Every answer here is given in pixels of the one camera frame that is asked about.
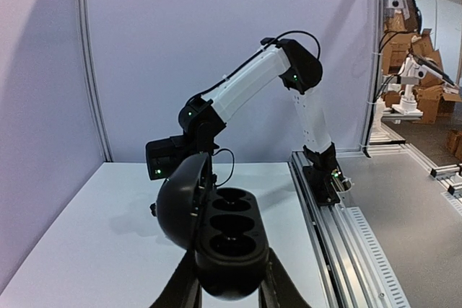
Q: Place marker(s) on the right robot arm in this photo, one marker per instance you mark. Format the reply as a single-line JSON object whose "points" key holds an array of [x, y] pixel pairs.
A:
{"points": [[280, 62]]}

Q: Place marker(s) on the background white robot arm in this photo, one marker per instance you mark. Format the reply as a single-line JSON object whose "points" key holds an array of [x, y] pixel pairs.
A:
{"points": [[412, 71]]}

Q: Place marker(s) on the background monitor on stand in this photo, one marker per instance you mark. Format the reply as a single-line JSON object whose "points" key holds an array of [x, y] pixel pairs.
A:
{"points": [[409, 10]]}

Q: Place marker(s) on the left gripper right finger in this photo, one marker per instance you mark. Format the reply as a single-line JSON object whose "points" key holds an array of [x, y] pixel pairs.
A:
{"points": [[277, 289]]}

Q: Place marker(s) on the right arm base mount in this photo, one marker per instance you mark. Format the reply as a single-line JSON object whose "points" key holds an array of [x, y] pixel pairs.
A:
{"points": [[326, 185]]}

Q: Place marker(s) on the right aluminium frame post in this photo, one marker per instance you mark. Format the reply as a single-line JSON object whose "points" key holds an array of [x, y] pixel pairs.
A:
{"points": [[91, 80]]}

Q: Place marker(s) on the black oval charging case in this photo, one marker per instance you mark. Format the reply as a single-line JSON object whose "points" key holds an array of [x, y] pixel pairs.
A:
{"points": [[223, 226]]}

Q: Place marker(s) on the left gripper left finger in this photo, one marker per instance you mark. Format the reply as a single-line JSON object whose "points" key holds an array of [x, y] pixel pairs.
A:
{"points": [[183, 289]]}

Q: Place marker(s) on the cardboard boxes background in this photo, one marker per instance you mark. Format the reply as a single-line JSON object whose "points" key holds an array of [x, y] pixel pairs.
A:
{"points": [[433, 98]]}

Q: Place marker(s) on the aluminium front rail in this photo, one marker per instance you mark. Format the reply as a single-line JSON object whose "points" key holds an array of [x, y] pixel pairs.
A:
{"points": [[354, 269]]}

